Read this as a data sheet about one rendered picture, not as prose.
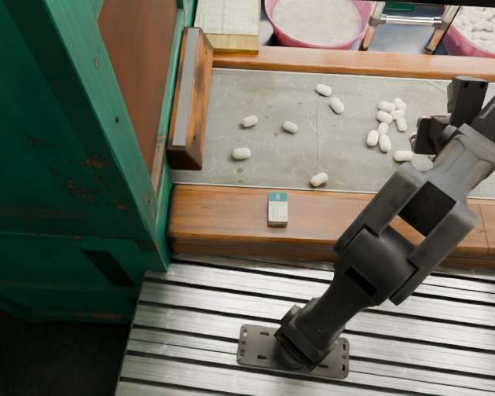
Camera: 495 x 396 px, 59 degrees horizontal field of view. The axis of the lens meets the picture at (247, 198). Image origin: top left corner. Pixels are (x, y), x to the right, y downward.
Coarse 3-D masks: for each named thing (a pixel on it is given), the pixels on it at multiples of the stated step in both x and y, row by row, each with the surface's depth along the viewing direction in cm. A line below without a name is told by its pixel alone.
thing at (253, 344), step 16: (240, 336) 79; (256, 336) 79; (272, 336) 79; (240, 352) 78; (256, 352) 78; (272, 352) 78; (288, 352) 71; (336, 352) 78; (288, 368) 76; (304, 368) 77; (320, 368) 77; (336, 368) 77
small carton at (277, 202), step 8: (272, 192) 80; (280, 192) 80; (272, 200) 79; (280, 200) 80; (272, 208) 79; (280, 208) 79; (272, 216) 78; (280, 216) 78; (272, 224) 79; (280, 224) 79
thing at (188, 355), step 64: (192, 256) 86; (192, 320) 81; (256, 320) 83; (384, 320) 82; (448, 320) 84; (128, 384) 76; (192, 384) 76; (256, 384) 76; (320, 384) 77; (384, 384) 77; (448, 384) 77
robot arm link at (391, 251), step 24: (360, 240) 46; (384, 240) 45; (408, 240) 47; (336, 264) 49; (360, 264) 46; (384, 264) 45; (408, 264) 44; (336, 288) 53; (360, 288) 49; (384, 288) 46; (312, 312) 60; (336, 312) 55; (288, 336) 68; (312, 336) 63; (336, 336) 63; (312, 360) 67
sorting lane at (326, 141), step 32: (224, 96) 95; (256, 96) 96; (288, 96) 96; (320, 96) 96; (352, 96) 97; (384, 96) 97; (416, 96) 97; (224, 128) 92; (256, 128) 92; (320, 128) 92; (352, 128) 93; (416, 128) 93; (224, 160) 88; (256, 160) 88; (288, 160) 89; (320, 160) 89; (352, 160) 89; (384, 160) 89; (416, 160) 90; (352, 192) 86; (480, 192) 87
